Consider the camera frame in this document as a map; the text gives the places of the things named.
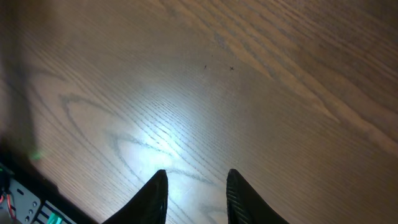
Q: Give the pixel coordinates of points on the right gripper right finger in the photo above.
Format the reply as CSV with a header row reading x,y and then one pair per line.
x,y
245,205

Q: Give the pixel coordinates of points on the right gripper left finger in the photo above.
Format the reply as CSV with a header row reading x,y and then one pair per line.
x,y
148,206

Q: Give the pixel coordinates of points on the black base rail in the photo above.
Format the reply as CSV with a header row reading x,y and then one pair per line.
x,y
28,197

